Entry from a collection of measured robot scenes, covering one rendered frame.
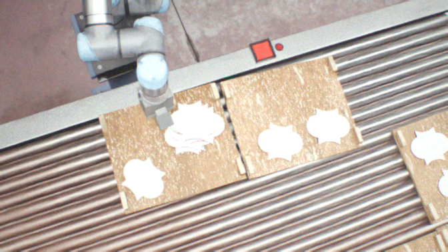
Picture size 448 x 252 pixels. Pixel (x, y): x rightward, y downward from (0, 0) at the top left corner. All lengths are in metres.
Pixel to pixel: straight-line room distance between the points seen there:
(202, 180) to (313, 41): 0.66
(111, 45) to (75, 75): 1.59
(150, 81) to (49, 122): 0.67
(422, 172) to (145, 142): 0.95
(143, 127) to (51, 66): 1.28
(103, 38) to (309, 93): 0.81
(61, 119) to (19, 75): 1.17
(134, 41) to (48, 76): 1.65
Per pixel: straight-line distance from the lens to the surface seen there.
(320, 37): 2.01
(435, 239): 1.90
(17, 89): 3.00
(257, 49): 1.93
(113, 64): 1.89
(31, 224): 1.83
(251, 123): 1.82
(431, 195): 1.93
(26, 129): 1.91
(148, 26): 1.38
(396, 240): 1.88
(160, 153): 1.79
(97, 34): 1.38
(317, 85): 1.91
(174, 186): 1.76
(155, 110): 1.51
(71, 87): 2.93
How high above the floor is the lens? 2.67
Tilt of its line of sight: 73 degrees down
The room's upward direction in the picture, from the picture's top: 11 degrees clockwise
